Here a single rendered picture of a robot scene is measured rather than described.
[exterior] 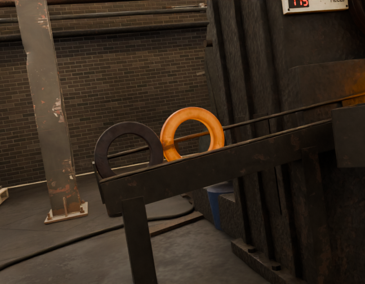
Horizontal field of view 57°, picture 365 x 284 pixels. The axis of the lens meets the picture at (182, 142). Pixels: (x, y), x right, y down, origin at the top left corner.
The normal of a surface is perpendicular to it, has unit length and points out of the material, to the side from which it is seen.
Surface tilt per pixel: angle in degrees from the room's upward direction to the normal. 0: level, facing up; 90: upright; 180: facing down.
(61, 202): 90
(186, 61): 90
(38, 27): 90
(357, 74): 90
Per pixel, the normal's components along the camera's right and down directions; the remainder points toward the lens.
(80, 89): 0.27, 0.02
